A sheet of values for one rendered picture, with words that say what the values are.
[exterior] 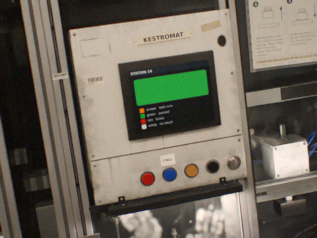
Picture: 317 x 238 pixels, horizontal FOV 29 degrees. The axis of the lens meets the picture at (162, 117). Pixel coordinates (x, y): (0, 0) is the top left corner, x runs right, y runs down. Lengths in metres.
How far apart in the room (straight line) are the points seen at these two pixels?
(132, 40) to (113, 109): 0.18
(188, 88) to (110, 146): 0.25
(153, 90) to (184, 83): 0.08
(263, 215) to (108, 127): 0.86
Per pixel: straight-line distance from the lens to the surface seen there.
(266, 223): 2.26
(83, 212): 1.64
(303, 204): 2.01
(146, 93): 1.56
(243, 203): 1.73
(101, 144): 1.58
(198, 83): 1.59
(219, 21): 1.62
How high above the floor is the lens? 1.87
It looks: 11 degrees down
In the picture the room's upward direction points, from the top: 7 degrees counter-clockwise
